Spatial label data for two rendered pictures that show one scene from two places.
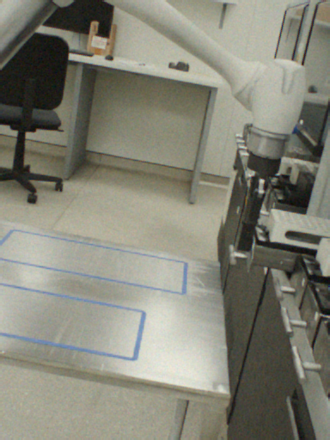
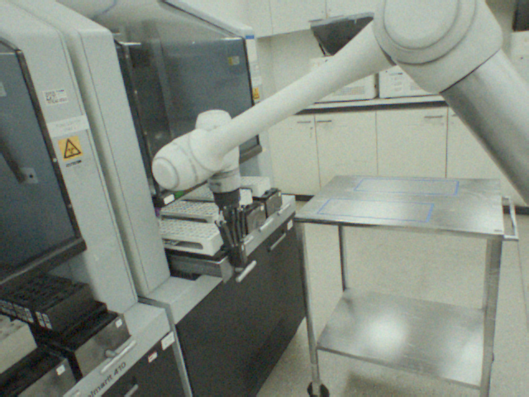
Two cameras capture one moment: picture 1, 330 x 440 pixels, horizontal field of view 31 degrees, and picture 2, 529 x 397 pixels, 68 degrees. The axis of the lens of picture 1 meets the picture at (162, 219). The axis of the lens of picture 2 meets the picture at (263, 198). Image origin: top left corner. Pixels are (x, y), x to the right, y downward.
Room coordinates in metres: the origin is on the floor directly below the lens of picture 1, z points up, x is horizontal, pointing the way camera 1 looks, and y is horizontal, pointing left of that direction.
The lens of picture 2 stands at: (2.17, 0.40, 1.33)
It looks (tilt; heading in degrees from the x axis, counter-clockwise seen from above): 20 degrees down; 210
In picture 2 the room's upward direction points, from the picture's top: 8 degrees counter-clockwise
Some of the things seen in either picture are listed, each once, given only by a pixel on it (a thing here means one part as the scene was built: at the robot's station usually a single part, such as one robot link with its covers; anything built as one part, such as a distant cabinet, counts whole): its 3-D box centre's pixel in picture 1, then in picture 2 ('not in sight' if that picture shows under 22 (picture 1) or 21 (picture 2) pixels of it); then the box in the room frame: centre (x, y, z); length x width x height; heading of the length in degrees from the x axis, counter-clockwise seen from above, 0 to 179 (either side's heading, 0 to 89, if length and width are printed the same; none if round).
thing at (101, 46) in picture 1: (101, 39); not in sight; (4.70, 0.71, 1.02); 0.22 x 0.17 x 0.24; 179
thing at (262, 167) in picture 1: (261, 174); (228, 204); (1.34, -0.20, 0.96); 0.08 x 0.07 x 0.09; 0
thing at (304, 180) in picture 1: (304, 187); (69, 307); (1.74, -0.40, 0.85); 0.12 x 0.02 x 0.06; 0
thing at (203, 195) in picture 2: not in sight; (213, 199); (1.04, -0.49, 0.83); 0.30 x 0.10 x 0.06; 89
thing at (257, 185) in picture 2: not in sight; (234, 186); (0.88, -0.49, 0.83); 0.30 x 0.10 x 0.06; 89
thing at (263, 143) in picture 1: (268, 143); (224, 179); (1.34, -0.20, 1.03); 0.09 x 0.09 x 0.06
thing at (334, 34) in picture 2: not in sight; (349, 58); (-1.26, -0.60, 1.22); 0.62 x 0.56 x 0.64; 178
